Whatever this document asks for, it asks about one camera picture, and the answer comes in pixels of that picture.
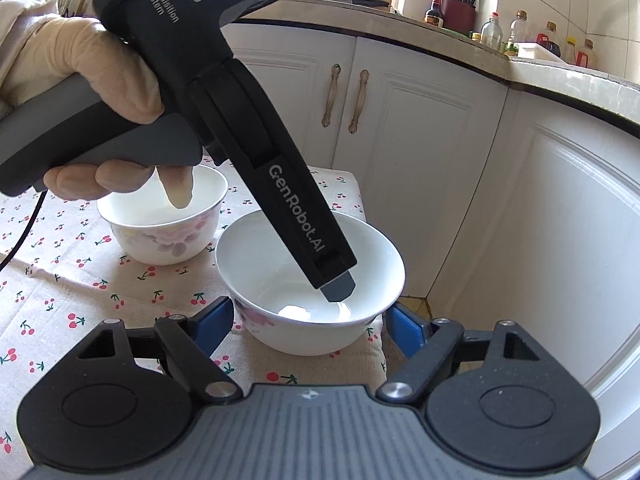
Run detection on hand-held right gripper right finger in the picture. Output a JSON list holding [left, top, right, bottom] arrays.
[[377, 302, 542, 404]]

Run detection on white floral bowl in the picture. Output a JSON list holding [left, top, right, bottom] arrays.
[[97, 164, 230, 266], [215, 209, 406, 357]]

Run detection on white kitchen cabinets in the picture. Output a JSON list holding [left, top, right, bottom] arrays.
[[220, 20, 640, 480]]

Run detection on bronze cabinet handle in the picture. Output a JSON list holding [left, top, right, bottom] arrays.
[[348, 68, 370, 135], [321, 63, 342, 129]]

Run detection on kitchen countertop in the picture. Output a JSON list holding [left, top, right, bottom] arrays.
[[235, 0, 640, 128]]

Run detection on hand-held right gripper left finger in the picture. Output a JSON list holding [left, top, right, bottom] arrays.
[[77, 296, 241, 404]]

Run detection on clear bottle red cap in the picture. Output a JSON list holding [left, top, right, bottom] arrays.
[[481, 12, 503, 51]]

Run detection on orange condiment bottle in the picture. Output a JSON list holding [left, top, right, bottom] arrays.
[[576, 39, 598, 68]]

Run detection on red utensil holder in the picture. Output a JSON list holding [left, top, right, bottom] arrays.
[[440, 0, 476, 35]]

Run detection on person's left hand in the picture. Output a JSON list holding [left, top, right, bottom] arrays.
[[0, 16, 195, 209]]

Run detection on clear bottle gold cap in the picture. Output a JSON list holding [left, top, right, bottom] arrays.
[[509, 10, 530, 46]]

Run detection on dark bottle red label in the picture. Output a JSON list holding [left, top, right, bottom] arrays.
[[536, 21, 562, 58]]

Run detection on cherry print tablecloth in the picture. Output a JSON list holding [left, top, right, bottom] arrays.
[[0, 155, 391, 466]]

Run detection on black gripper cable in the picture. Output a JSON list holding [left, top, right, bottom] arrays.
[[0, 189, 48, 271]]

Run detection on white plastic box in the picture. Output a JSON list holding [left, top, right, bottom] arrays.
[[517, 42, 557, 61]]

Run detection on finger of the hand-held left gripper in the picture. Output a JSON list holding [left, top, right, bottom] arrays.
[[320, 270, 357, 304]]

